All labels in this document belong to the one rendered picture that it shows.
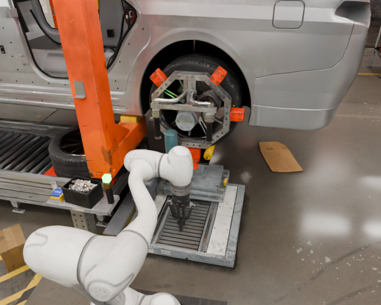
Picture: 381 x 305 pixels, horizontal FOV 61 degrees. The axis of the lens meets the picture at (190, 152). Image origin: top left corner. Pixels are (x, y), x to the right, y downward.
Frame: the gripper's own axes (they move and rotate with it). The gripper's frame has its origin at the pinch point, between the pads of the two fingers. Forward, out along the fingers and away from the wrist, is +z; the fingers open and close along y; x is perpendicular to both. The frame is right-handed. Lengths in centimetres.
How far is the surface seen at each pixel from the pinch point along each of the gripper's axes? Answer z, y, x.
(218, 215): 63, 9, 75
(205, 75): -40, -7, 91
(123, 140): 5, -59, 73
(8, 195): 58, -155, 55
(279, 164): 72, 56, 168
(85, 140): -8, -73, 48
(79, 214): 36, -75, 28
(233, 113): -16, 13, 89
